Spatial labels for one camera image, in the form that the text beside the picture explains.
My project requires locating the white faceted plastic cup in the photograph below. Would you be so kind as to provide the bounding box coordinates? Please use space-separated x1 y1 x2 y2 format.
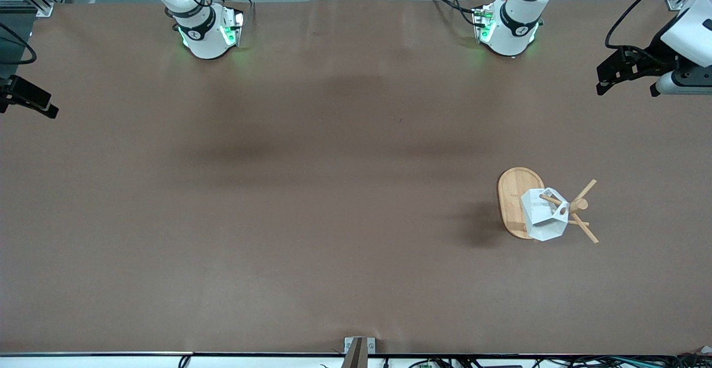
521 188 570 242

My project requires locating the wooden cup rack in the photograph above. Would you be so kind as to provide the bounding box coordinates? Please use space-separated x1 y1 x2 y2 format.
497 167 600 245

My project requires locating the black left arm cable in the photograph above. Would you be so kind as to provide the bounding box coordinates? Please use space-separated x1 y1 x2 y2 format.
605 0 690 52

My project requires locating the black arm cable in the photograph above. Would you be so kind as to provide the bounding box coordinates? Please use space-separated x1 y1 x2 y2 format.
605 0 690 52
0 22 38 66

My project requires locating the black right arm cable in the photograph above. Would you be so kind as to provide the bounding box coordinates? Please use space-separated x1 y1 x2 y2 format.
0 22 38 66

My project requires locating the black left base cable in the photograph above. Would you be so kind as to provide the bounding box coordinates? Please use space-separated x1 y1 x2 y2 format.
427 0 480 26

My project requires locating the metal table bracket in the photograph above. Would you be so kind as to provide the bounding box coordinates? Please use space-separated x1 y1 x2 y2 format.
343 336 377 368

